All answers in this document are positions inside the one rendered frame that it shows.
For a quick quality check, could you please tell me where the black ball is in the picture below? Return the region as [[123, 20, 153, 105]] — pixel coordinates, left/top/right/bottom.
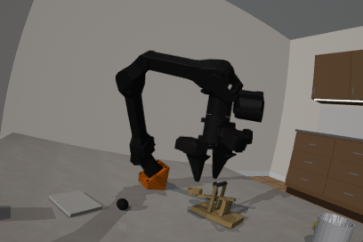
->
[[117, 198, 129, 210]]

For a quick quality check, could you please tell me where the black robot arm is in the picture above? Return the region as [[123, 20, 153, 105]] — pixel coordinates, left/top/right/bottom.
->
[[116, 51, 264, 178]]

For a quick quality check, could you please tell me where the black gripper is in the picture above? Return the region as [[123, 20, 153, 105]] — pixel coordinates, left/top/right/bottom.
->
[[174, 114, 237, 182]]

